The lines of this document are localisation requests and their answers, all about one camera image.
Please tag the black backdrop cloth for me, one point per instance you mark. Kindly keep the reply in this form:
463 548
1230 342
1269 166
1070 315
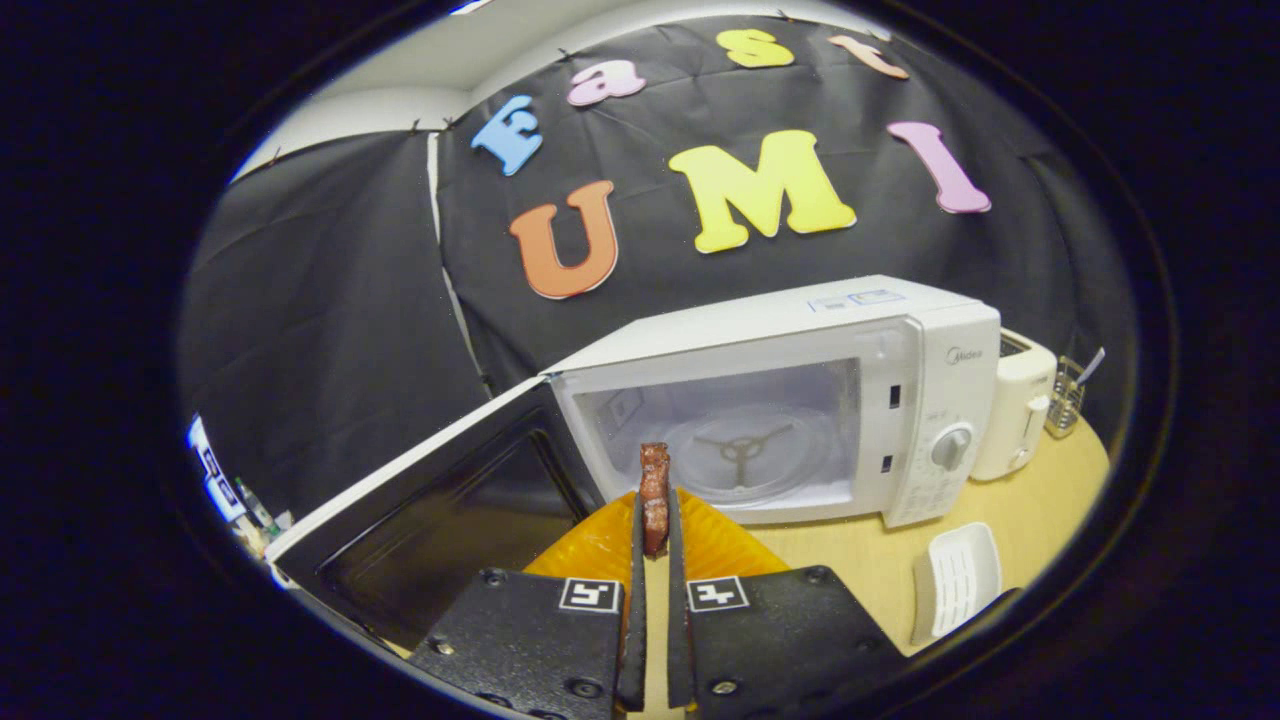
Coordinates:
330 300

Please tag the glass turntable plate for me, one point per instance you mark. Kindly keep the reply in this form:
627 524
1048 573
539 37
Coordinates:
790 460

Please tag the white toaster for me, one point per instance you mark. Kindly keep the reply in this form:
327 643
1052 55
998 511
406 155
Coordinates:
1015 400

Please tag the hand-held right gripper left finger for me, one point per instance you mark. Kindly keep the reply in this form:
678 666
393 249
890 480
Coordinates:
637 620

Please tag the reddish brown meat piece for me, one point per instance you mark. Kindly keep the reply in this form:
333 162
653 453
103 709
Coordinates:
655 490

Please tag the white ribbed tray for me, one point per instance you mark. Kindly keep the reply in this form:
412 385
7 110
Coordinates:
960 580

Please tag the white microwave oven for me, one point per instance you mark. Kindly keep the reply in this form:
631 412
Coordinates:
760 320

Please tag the cluttered side shelf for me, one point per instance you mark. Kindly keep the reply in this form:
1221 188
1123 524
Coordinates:
225 490

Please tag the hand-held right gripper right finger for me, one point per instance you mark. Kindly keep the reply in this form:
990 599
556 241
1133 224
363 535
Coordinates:
679 620

